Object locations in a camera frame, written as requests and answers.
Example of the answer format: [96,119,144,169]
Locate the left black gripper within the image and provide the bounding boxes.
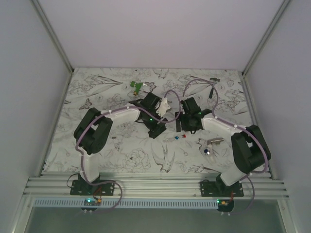
[143,108,168,135]

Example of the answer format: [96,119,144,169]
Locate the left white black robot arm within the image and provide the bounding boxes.
[73,93,171,195]

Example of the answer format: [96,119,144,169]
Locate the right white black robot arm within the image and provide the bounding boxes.
[176,98,271,197]

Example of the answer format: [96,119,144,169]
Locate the floral patterned table mat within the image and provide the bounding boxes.
[44,68,252,173]

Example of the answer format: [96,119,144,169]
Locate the silver metal cylinder part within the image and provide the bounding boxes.
[207,137,224,145]

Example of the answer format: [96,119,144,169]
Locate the white blue capped part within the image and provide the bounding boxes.
[204,144,213,156]

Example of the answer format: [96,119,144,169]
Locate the small black hammer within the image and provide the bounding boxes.
[209,77,220,99]

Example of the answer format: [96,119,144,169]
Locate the right controller board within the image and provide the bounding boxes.
[217,200,235,214]

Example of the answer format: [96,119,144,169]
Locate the controller board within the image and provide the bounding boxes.
[217,200,235,214]
[81,198,101,212]

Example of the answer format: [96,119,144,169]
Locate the left controller board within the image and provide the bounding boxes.
[81,198,101,212]

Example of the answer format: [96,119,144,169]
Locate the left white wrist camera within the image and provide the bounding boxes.
[156,98,171,117]

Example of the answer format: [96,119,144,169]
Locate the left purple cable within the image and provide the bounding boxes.
[75,90,183,185]

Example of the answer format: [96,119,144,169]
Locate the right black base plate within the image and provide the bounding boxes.
[200,180,244,198]

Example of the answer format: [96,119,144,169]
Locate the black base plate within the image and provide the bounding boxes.
[200,180,244,198]
[70,180,115,196]

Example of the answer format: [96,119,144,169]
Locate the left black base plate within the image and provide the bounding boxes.
[70,180,115,196]

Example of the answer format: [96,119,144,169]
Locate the slotted grey cable duct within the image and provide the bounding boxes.
[33,198,218,209]

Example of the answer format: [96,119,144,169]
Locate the aluminium rail frame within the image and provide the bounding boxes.
[23,172,289,200]

